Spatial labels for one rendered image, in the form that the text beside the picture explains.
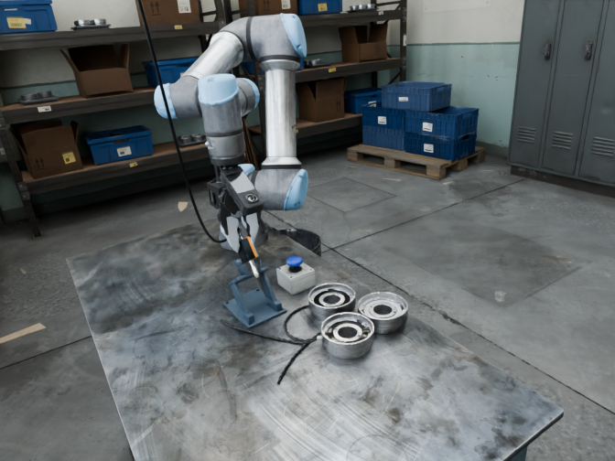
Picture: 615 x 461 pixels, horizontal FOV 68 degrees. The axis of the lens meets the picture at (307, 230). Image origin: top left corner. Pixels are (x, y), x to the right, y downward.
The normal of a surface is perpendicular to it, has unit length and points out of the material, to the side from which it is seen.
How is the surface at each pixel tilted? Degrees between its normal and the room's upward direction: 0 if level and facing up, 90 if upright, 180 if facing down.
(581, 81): 90
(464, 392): 0
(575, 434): 0
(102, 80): 82
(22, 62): 90
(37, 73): 90
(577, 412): 0
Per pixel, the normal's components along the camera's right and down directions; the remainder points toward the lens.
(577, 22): -0.84, 0.27
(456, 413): -0.07, -0.91
